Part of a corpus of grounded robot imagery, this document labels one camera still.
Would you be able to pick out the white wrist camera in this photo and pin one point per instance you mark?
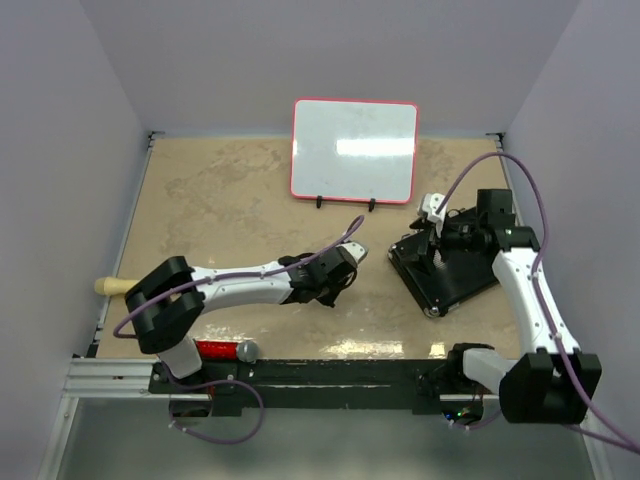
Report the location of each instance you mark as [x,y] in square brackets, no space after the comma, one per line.
[353,252]
[432,207]

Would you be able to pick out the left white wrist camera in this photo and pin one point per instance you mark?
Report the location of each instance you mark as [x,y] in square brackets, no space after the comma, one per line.
[353,252]

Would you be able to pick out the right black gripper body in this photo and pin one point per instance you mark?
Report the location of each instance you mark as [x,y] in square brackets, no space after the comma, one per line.
[460,237]

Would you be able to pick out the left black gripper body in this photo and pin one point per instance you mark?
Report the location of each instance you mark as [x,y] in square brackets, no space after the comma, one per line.
[330,291]

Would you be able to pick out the aluminium rail frame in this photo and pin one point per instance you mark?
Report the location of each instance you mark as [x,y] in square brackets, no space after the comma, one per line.
[94,378]

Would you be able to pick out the red cylinder with grey cap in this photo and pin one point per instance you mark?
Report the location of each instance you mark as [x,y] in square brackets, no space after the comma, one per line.
[245,351]

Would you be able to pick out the pink framed whiteboard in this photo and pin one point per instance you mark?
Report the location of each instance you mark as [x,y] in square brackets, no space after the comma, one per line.
[352,150]

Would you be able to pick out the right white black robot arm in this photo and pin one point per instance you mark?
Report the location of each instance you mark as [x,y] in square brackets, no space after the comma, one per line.
[553,380]

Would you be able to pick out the wire whiteboard stand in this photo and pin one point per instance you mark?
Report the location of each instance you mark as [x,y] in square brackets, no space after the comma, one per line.
[371,203]

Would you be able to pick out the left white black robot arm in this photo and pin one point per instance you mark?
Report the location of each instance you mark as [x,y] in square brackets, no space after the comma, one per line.
[165,304]

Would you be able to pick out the wooden pestle handle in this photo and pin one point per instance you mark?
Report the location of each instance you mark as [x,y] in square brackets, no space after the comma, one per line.
[113,286]

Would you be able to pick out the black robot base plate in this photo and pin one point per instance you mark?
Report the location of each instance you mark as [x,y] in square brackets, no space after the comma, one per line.
[227,388]

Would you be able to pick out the black hard case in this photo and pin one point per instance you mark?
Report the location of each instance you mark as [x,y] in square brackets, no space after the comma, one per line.
[438,281]

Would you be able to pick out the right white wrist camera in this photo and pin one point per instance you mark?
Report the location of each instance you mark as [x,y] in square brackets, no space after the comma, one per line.
[432,207]

